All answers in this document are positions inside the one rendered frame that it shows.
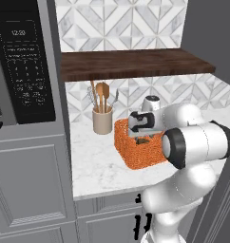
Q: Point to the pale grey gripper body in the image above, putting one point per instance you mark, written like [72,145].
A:
[147,131]

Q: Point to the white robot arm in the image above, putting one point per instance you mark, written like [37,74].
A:
[186,142]

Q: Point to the orange woven basket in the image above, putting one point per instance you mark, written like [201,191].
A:
[142,155]

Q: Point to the grey side cabinet panel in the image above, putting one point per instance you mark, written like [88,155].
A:
[215,209]

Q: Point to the grey base cabinet door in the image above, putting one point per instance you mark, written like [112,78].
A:
[110,229]

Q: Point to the tall grey cabinet door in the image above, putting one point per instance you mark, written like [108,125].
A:
[28,183]

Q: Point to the beige utensil pot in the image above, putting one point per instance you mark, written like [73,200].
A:
[102,123]

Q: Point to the wooden spatula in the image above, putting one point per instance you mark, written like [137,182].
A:
[106,91]

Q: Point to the wooden spoon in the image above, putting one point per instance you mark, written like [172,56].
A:
[99,91]

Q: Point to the metal whisk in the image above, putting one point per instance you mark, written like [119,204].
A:
[91,96]

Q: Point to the dark wooden shelf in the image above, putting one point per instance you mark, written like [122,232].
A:
[132,65]

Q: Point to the grey drawer front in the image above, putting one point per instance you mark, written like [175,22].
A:
[110,202]

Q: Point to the black microwave oven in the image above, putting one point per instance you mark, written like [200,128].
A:
[23,63]

